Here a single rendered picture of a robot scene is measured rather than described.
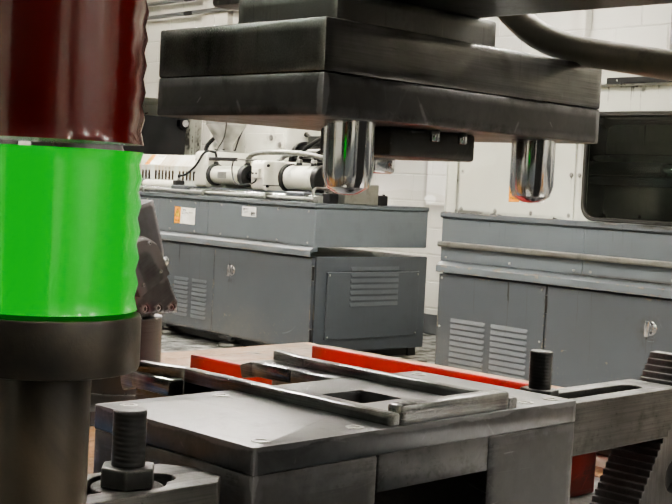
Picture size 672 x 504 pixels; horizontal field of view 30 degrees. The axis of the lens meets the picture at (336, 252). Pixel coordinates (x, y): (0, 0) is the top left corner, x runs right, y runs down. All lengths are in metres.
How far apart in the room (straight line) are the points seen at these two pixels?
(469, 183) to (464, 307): 0.65
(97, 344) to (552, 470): 0.37
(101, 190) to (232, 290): 7.79
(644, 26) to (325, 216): 2.45
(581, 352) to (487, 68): 5.57
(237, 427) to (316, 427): 0.03
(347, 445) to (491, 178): 6.01
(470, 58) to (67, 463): 0.30
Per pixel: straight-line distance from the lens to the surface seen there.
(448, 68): 0.51
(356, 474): 0.49
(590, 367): 6.06
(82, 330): 0.25
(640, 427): 0.72
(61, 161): 0.25
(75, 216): 0.25
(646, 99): 5.93
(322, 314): 7.52
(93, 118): 0.25
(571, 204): 6.14
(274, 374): 0.65
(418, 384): 0.60
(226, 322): 8.10
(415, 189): 9.61
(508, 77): 0.54
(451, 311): 6.62
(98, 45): 0.26
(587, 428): 0.67
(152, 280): 0.92
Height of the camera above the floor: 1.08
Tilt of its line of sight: 3 degrees down
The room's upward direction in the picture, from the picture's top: 3 degrees clockwise
